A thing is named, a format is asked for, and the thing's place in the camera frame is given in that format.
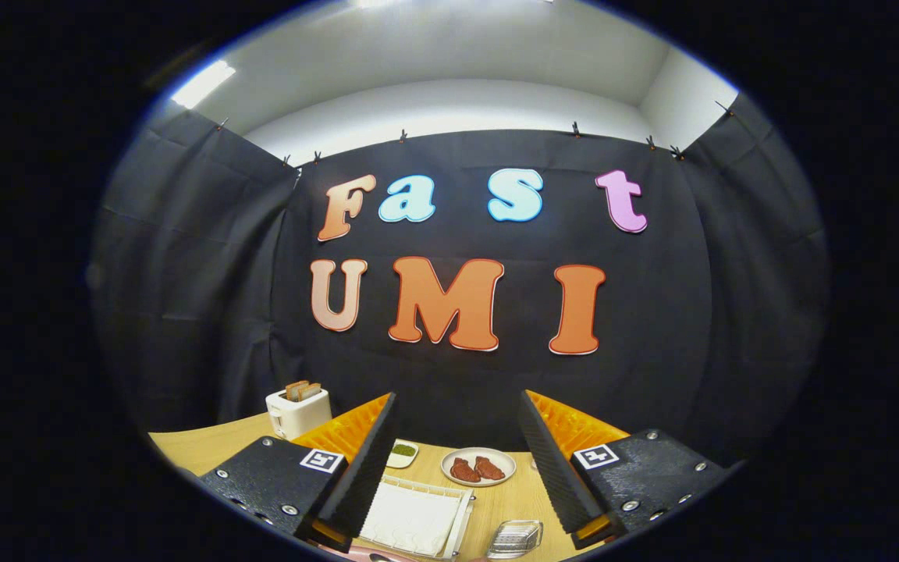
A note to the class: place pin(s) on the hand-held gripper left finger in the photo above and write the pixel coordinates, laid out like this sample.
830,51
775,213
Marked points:
360,476

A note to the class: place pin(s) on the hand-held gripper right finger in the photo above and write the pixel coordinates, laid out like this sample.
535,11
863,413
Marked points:
555,468

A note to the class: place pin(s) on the pink plate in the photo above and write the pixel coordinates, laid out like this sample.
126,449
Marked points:
340,554

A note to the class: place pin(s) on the white divided bean dish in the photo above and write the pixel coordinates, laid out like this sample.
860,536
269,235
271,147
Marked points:
403,451

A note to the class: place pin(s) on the beige round plate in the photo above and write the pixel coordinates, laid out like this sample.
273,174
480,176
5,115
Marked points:
449,476

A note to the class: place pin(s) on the red meat piece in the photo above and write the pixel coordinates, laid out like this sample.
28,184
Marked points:
465,471
490,468

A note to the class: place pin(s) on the white toaster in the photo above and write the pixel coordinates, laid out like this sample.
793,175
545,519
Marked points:
297,417

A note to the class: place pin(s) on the brown toast slice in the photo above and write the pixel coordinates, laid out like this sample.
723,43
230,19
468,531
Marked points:
313,391
295,390

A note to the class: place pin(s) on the row of black cloth clips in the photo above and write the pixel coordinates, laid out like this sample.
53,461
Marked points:
576,129

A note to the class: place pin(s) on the ceiling light panel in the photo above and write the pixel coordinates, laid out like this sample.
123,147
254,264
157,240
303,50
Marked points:
204,84

